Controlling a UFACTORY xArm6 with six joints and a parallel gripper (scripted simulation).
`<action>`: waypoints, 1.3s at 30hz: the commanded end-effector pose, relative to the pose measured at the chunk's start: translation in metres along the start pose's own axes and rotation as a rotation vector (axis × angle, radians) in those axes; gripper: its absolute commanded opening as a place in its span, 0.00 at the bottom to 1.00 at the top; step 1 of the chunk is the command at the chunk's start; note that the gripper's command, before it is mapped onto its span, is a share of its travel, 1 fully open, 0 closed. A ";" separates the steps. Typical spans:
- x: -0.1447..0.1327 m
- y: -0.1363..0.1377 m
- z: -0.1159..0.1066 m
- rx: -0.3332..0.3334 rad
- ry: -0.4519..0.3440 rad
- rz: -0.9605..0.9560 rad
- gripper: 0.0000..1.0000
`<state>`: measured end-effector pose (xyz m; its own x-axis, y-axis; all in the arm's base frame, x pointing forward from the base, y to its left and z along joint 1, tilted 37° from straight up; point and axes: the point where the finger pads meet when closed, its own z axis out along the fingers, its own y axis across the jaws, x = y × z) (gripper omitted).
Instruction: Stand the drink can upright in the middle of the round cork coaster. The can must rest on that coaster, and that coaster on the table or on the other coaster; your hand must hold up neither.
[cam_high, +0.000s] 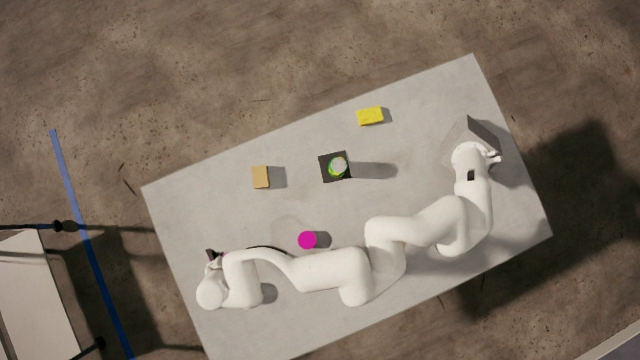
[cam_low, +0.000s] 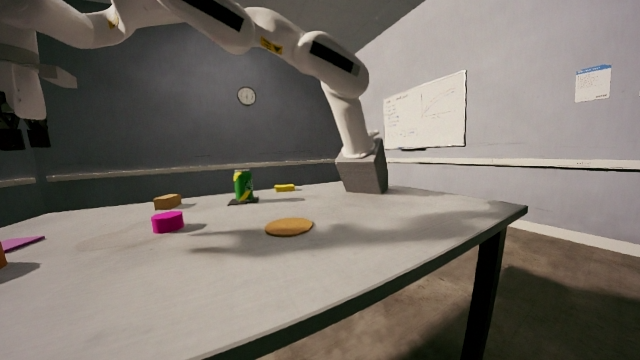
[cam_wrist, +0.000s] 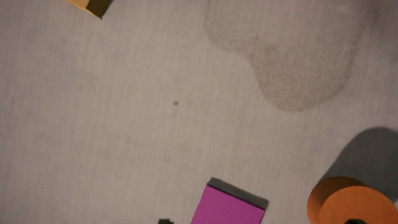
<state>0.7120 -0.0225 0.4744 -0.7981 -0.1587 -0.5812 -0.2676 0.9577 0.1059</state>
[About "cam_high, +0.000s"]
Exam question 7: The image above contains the dark grey square tile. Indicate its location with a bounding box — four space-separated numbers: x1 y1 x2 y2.
318 150 351 184

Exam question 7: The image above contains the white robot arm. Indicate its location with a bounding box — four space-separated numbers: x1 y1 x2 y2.
196 141 501 311

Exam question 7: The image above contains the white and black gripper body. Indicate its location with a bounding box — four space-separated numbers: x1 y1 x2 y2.
205 256 223 276

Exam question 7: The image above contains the green and yellow drink can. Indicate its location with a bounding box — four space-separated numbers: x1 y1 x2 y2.
328 157 348 178

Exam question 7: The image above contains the small tan block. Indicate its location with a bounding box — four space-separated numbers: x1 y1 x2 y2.
251 165 270 189

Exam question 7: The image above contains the magenta short cylinder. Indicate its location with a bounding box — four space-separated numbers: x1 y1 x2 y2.
297 231 316 250

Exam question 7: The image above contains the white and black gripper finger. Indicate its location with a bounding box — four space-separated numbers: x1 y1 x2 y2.
205 248 224 262

